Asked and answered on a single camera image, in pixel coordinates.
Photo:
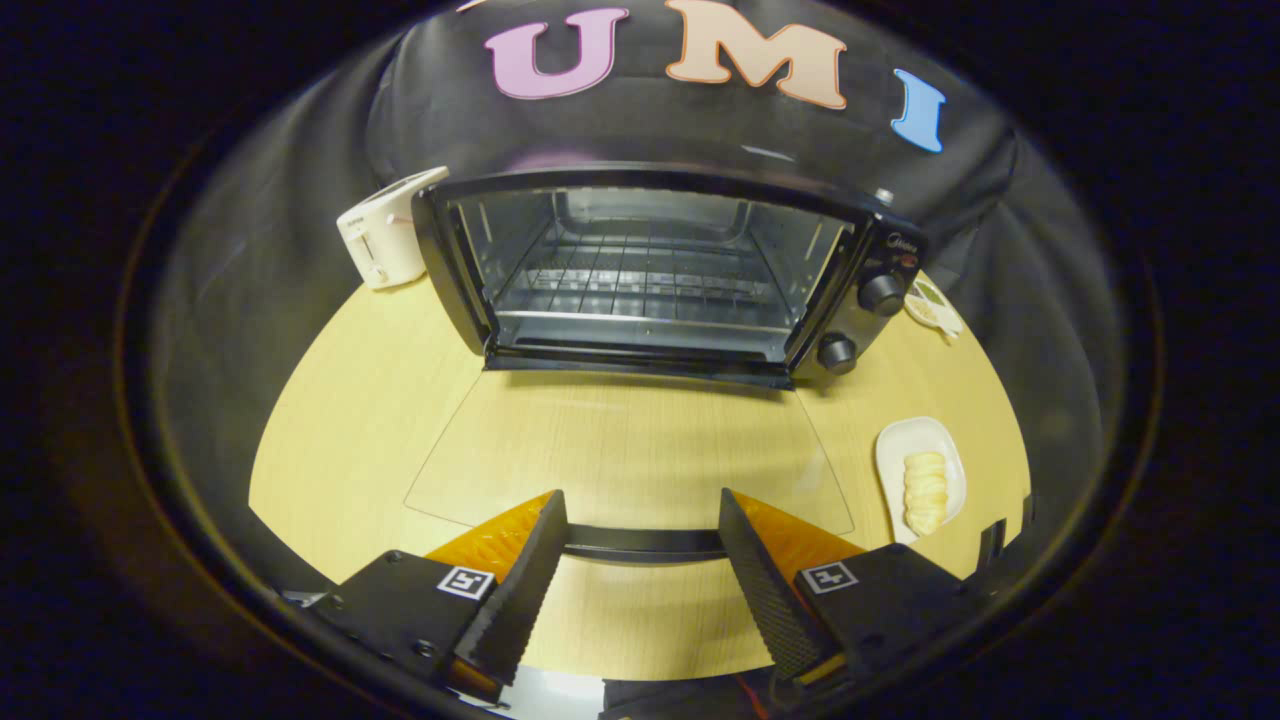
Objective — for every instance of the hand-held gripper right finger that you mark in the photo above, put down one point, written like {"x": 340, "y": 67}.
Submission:
{"x": 765, "y": 590}

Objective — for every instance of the pale ridged bread roll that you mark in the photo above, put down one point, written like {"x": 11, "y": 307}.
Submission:
{"x": 925, "y": 490}

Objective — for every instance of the black toaster oven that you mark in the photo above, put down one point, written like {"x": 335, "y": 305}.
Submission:
{"x": 640, "y": 260}

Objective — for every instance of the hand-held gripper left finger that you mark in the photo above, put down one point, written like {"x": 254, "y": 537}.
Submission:
{"x": 520, "y": 590}

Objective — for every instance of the white divided seasoning dish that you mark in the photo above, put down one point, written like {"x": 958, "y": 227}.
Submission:
{"x": 930, "y": 305}

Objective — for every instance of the white slot toaster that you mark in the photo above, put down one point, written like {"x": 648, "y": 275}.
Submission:
{"x": 385, "y": 235}

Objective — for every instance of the white oval plate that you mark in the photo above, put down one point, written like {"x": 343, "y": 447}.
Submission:
{"x": 895, "y": 455}

